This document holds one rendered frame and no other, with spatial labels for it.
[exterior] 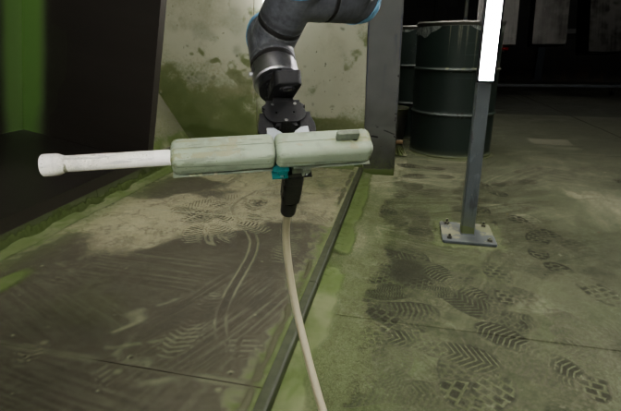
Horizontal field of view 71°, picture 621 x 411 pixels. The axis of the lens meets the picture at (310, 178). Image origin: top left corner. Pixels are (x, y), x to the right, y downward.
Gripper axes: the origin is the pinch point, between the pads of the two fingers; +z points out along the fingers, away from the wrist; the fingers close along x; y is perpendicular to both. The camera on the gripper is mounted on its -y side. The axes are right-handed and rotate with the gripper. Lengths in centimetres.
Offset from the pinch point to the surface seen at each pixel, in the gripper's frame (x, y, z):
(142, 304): 36, 67, -3
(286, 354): 0, 50, 19
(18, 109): 59, 29, -42
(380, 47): -78, 96, -139
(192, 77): 25, 138, -164
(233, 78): 1, 132, -155
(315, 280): -14, 70, -5
